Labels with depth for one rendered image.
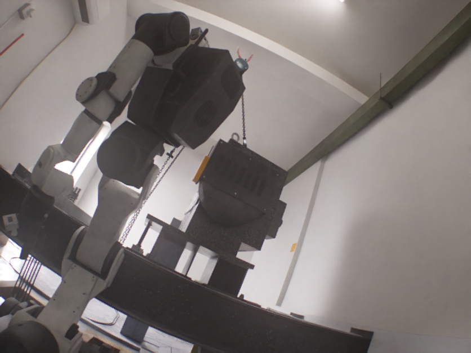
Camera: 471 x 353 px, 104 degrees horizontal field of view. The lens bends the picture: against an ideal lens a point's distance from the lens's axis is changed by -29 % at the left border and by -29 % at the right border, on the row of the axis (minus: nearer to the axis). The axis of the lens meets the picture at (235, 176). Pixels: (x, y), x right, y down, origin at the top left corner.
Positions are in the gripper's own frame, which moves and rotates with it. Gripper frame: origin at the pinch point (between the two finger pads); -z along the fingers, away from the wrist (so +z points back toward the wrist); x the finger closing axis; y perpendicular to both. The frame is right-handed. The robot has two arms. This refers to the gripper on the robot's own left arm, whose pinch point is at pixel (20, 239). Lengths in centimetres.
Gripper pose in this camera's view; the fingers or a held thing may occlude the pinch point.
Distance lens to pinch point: 88.6
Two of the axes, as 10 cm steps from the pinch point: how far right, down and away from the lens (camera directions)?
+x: -7.5, -5.2, 4.2
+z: 6.0, -8.0, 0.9
